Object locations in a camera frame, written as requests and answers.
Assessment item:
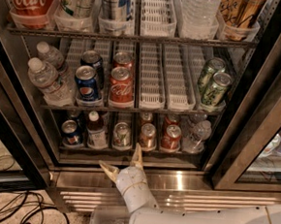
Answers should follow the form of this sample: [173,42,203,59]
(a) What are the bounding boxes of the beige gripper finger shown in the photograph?
[130,143,143,169]
[99,160,119,183]

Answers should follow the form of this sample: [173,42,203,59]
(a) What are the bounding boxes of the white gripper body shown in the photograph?
[115,166,159,213]

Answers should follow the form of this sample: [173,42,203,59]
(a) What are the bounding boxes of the green 7up can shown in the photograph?
[112,122,131,148]

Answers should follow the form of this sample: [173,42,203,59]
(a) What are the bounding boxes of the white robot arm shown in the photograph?
[100,145,281,224]

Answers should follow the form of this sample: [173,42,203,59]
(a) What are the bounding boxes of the front orange can bottom shelf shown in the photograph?
[139,123,156,149]

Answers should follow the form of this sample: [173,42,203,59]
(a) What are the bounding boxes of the orange can shelf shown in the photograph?
[139,123,156,149]
[139,112,154,126]

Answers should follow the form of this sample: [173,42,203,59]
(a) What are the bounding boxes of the front red can bottom shelf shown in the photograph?
[160,124,182,150]

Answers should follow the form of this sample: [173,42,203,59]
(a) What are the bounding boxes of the red can shelf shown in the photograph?
[163,113,181,128]
[160,124,182,150]

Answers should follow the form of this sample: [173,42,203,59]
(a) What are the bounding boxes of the rear orange can bottom shelf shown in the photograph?
[139,112,154,126]

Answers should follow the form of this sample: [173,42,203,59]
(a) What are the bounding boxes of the rear red can bottom shelf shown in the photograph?
[163,113,181,128]

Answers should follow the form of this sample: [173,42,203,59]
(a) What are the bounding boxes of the Pepsi can bottom shelf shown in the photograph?
[61,120,83,145]

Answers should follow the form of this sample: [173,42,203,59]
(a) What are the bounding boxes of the pepsi can shelf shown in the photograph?
[75,65,102,102]
[61,120,83,145]
[80,49,105,89]

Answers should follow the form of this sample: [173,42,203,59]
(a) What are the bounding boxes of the clear water bottle bottom shelf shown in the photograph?
[182,120,212,154]

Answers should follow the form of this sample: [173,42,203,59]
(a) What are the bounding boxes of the front Coca-Cola can middle shelf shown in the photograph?
[109,66,133,104]

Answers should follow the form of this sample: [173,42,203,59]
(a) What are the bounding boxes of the coca-cola can shelf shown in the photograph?
[109,66,133,104]
[113,51,135,72]

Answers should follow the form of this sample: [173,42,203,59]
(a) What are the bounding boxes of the front Pepsi can middle shelf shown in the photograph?
[75,65,102,102]

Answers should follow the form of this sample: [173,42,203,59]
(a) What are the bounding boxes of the left open fridge door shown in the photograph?
[0,24,63,199]

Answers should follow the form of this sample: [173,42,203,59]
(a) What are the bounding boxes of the front green can middle shelf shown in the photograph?
[202,73,233,107]

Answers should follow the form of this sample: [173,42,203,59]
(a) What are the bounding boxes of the green can shelf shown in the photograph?
[197,57,226,93]
[202,73,233,107]

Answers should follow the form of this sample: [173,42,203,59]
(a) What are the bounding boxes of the rear Coca-Cola can middle shelf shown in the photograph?
[113,51,135,72]

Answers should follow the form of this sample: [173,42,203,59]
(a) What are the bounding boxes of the rear Pepsi can middle shelf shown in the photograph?
[80,49,105,89]

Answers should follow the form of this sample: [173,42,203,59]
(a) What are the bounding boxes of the front water bottle middle shelf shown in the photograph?
[27,57,75,107]

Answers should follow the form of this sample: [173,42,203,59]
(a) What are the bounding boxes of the right glass fridge door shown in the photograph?
[210,32,281,195]

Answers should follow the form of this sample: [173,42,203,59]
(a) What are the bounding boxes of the rear green can middle shelf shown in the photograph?
[197,57,226,93]

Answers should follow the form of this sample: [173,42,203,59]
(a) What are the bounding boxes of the rear water bottle middle shelf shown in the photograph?
[36,41,68,77]

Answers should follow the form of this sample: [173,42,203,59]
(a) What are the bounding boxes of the white can behind glass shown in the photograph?
[260,134,281,158]

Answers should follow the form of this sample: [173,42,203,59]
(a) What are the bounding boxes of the white empty tray top shelf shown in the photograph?
[140,0,177,38]

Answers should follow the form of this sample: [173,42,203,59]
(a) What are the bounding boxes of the small dark juice bottle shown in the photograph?
[86,112,108,149]

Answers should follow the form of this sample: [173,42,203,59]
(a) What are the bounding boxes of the clear plastic bin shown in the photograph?
[90,206,130,224]

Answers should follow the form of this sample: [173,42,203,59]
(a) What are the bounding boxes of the white empty tray left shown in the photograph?
[139,43,166,110]

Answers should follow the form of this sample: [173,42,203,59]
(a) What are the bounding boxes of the white empty tray right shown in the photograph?
[163,45,196,112]

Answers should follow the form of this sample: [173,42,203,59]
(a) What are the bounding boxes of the silver blue large bottle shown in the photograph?
[101,0,132,22]

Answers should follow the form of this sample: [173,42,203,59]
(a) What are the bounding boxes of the clear large water bottle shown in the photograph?
[182,0,221,27]

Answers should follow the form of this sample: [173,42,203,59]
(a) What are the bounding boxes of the amber tea bottle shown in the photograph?
[216,0,266,42]

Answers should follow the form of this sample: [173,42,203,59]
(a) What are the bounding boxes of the black cables on floor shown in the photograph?
[0,137,78,224]

